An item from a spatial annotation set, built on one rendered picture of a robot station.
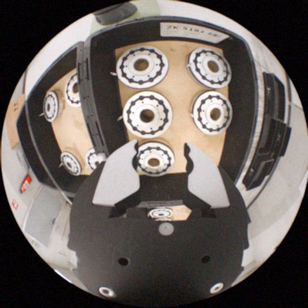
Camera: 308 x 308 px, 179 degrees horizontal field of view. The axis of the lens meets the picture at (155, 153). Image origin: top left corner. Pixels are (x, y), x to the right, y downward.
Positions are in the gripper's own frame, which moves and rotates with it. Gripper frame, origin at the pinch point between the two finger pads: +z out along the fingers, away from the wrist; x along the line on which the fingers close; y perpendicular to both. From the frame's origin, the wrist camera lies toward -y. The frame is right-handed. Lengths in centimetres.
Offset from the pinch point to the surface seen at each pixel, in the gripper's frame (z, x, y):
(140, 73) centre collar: 10.7, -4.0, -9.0
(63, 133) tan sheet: 14.5, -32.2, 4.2
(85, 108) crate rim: 4.5, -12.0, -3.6
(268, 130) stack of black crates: 59, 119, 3
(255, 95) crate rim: 4.4, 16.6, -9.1
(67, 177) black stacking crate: 11.3, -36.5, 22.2
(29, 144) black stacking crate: 11, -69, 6
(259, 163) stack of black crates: 41, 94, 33
